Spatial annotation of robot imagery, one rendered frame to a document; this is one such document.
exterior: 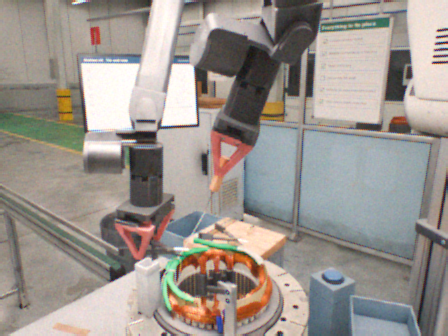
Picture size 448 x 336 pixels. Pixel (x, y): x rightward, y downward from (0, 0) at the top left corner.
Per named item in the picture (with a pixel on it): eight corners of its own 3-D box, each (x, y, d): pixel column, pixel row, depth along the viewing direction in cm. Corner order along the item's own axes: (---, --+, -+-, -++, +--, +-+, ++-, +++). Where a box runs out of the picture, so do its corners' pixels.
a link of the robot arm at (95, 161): (157, 97, 56) (156, 113, 64) (82, 94, 53) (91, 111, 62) (157, 170, 54) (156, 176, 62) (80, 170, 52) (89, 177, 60)
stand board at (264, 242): (183, 249, 89) (182, 240, 88) (226, 224, 104) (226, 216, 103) (247, 275, 77) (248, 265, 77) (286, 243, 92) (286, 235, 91)
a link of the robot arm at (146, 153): (164, 142, 56) (162, 135, 61) (120, 141, 54) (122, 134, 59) (163, 182, 58) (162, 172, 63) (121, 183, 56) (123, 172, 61)
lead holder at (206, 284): (197, 295, 46) (196, 273, 45) (214, 280, 50) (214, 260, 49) (220, 305, 44) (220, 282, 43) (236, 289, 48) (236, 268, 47)
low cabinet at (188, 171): (247, 226, 343) (250, 106, 312) (210, 247, 302) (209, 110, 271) (177, 202, 406) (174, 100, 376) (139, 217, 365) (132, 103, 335)
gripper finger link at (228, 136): (195, 173, 53) (215, 117, 49) (203, 159, 59) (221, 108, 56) (237, 189, 53) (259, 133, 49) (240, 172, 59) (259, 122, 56)
